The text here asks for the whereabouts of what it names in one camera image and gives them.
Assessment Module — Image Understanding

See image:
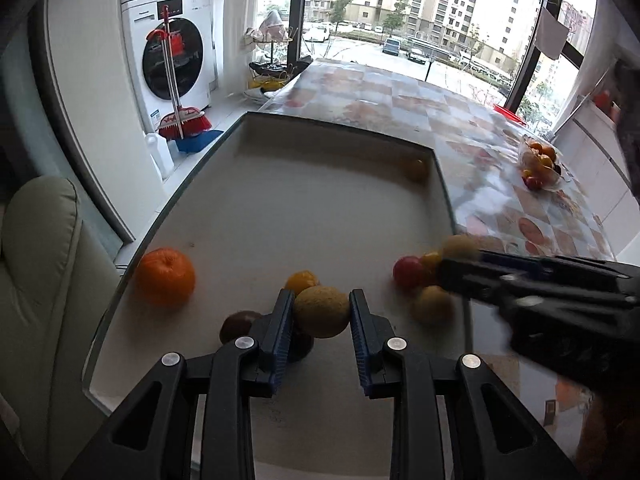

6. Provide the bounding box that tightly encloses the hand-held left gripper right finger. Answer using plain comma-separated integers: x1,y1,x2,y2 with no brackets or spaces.
349,288,583,480

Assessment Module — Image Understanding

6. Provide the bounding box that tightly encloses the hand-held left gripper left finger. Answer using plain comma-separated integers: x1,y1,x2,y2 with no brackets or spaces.
62,288,296,480

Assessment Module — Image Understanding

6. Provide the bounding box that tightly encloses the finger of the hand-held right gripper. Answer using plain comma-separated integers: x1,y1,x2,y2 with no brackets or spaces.
436,258,512,307
477,249,557,275

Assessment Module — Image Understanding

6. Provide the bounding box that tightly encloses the dark plum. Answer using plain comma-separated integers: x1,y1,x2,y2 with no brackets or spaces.
287,330,316,363
220,310,263,345

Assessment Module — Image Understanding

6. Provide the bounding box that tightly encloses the green-brown round fruit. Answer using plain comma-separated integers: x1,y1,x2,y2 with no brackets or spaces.
294,285,351,339
441,234,480,262

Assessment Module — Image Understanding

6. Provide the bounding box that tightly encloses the pale yellow fruit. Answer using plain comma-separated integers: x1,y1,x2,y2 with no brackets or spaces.
412,285,455,325

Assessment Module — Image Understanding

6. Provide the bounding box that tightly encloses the small orange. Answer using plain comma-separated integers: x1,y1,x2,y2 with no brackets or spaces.
285,270,321,297

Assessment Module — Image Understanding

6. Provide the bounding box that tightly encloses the large orange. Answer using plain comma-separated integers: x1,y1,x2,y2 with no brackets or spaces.
136,247,197,307

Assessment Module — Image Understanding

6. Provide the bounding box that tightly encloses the grey-green tray with white inside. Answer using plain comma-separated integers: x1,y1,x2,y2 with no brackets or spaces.
81,110,476,476

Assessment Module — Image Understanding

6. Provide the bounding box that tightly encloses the clear glass fruit bowl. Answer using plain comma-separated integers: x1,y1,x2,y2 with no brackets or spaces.
517,137,564,192

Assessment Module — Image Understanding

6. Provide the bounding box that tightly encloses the white cabinet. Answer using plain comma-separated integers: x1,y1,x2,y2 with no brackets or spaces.
555,105,640,261

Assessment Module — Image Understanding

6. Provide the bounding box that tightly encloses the red plastic basin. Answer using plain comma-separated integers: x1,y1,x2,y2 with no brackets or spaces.
492,102,528,126

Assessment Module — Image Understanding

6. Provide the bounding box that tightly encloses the blue dustpan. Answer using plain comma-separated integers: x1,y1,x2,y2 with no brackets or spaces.
175,129,224,155

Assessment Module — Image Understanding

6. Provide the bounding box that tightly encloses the white plastic jug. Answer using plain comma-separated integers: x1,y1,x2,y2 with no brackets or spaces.
145,131,175,179

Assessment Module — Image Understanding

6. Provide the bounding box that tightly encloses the hanging grey towel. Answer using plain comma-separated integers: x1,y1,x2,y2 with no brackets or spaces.
532,7,571,61

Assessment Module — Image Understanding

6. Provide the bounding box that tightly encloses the red broom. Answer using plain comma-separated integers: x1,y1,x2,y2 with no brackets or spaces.
146,5,213,142

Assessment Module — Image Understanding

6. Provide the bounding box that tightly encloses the pale green leather chair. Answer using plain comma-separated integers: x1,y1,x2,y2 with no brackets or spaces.
0,175,126,480

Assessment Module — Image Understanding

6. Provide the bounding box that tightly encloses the black metal plant stand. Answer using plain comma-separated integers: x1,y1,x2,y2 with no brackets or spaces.
247,35,313,103

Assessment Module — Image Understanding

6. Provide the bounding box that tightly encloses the white washing machine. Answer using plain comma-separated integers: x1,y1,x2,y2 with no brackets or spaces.
120,0,216,132

